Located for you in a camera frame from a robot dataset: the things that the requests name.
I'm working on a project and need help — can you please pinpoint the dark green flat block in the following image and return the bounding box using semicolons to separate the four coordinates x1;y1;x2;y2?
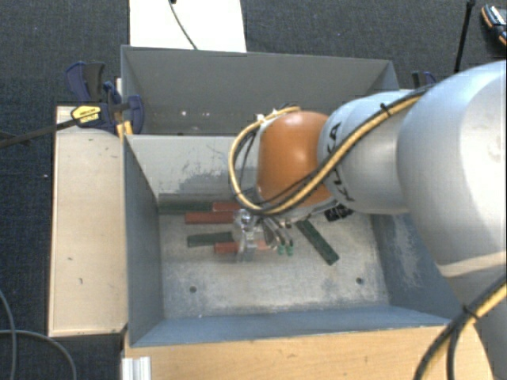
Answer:
158;199;215;215
186;231;235;249
296;218;341;267

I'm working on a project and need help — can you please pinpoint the black cylinder on white bracket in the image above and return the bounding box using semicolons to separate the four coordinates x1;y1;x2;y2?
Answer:
323;205;355;222

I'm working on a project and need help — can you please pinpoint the pale wood flat board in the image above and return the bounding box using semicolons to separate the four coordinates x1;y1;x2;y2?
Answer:
48;105;129;338

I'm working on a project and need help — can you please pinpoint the grey metal bin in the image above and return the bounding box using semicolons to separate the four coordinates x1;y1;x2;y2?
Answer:
120;44;463;349

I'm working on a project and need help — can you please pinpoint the red-brown flat block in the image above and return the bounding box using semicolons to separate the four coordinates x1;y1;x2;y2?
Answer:
184;211;239;226
212;200;242;213
213;240;279;255

